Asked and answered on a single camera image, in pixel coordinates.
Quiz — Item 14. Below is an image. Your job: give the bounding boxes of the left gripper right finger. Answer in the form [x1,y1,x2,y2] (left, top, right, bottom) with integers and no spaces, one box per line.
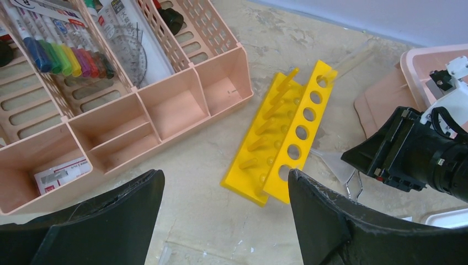
[288,169,467,264]

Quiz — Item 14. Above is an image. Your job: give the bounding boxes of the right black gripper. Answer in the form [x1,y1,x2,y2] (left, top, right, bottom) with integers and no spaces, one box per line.
[341,107,467,202]

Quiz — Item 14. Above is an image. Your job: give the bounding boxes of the clear glass funnel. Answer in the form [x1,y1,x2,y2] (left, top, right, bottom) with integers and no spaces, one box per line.
[310,148,355,184]

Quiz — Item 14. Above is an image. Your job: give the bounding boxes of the white plastic bin lid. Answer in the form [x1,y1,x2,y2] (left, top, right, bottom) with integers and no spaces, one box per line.
[423,208,467,229]

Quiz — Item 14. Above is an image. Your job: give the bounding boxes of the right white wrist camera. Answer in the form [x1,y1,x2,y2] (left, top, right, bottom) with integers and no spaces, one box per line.
[420,56,467,142]

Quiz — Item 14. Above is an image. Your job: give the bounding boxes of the black rubber stopper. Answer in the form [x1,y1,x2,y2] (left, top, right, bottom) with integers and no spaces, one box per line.
[158,8,184,35]

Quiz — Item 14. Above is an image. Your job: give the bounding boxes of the red white small packet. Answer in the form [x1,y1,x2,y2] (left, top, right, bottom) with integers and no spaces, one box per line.
[34,157,91,195]

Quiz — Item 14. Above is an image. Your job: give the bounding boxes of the peach plastic file organizer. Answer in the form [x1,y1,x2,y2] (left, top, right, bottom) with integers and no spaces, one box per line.
[1,1,253,216]

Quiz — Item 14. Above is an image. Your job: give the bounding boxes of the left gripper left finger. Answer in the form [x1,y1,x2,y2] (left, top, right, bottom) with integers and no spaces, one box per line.
[1,169,165,264]

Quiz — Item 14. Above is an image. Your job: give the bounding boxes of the yellow test tube rack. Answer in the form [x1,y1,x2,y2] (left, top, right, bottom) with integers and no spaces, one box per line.
[220,60,338,206]

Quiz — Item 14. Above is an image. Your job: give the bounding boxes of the clear plastic protractor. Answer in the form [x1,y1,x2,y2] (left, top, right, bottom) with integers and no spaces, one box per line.
[98,0,148,88]

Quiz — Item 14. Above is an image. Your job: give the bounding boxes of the metal crucible tongs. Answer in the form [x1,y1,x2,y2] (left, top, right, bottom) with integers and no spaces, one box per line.
[344,170,364,202]

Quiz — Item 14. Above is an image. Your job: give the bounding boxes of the clear glass test tube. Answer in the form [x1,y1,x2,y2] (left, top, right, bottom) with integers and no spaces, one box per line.
[317,38,377,87]

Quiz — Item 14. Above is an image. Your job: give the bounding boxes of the pink plastic bin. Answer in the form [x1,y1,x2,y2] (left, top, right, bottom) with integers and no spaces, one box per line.
[354,43,468,140]

